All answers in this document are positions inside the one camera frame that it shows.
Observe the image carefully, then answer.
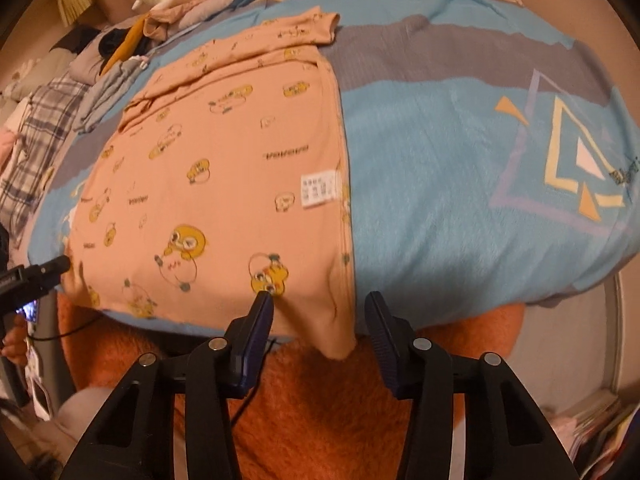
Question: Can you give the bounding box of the black garment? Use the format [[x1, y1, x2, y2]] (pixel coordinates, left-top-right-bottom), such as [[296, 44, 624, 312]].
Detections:
[[98, 28, 129, 61]]

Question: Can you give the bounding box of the mustard orange garment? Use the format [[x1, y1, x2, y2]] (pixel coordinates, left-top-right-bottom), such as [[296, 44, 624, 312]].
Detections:
[[100, 14, 148, 76]]

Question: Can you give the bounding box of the blue grey patterned duvet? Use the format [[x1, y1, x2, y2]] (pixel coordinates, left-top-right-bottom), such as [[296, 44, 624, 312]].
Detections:
[[27, 0, 639, 335]]

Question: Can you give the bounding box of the person left hand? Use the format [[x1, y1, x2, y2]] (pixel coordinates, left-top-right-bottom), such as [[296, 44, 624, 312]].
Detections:
[[1, 314, 28, 367]]

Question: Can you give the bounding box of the plaid grey pillow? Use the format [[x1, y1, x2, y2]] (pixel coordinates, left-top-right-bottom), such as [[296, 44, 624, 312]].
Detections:
[[1, 75, 90, 245]]

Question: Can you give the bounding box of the folded grey garment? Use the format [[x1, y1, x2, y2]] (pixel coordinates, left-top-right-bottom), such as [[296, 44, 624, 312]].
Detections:
[[72, 56, 149, 134]]

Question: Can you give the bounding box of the dusty pink garment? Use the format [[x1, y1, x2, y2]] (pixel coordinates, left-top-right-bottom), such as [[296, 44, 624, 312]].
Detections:
[[142, 0, 207, 42]]

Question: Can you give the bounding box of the peach cartoon print garment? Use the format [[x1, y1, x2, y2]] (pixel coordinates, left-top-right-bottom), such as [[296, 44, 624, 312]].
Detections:
[[63, 8, 355, 359]]

